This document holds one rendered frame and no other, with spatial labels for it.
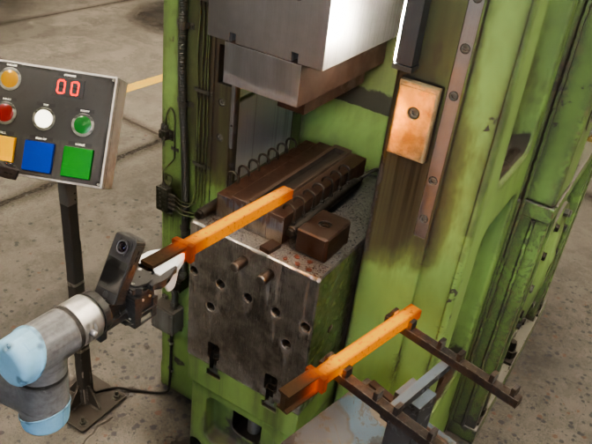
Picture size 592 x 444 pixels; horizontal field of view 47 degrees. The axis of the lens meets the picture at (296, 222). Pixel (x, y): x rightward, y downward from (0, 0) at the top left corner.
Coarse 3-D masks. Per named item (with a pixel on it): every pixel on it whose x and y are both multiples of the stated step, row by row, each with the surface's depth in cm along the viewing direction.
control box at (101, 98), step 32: (0, 64) 169; (32, 64) 169; (0, 96) 169; (32, 96) 169; (64, 96) 168; (96, 96) 168; (0, 128) 170; (32, 128) 169; (64, 128) 169; (96, 128) 168; (96, 160) 168
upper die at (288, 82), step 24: (240, 48) 147; (384, 48) 173; (240, 72) 149; (264, 72) 146; (288, 72) 143; (312, 72) 145; (336, 72) 155; (360, 72) 166; (264, 96) 149; (288, 96) 145; (312, 96) 149
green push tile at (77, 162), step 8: (64, 152) 168; (72, 152) 168; (80, 152) 168; (88, 152) 168; (64, 160) 168; (72, 160) 168; (80, 160) 168; (88, 160) 168; (64, 168) 168; (72, 168) 168; (80, 168) 168; (88, 168) 168; (72, 176) 168; (80, 176) 168; (88, 176) 168
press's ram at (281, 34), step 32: (224, 0) 144; (256, 0) 140; (288, 0) 136; (320, 0) 132; (352, 0) 138; (384, 0) 151; (224, 32) 147; (256, 32) 143; (288, 32) 139; (320, 32) 135; (352, 32) 143; (384, 32) 157; (320, 64) 138
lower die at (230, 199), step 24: (312, 144) 198; (336, 144) 195; (264, 168) 182; (288, 168) 181; (336, 168) 184; (360, 168) 190; (240, 192) 168; (264, 192) 168; (264, 216) 163; (288, 216) 162
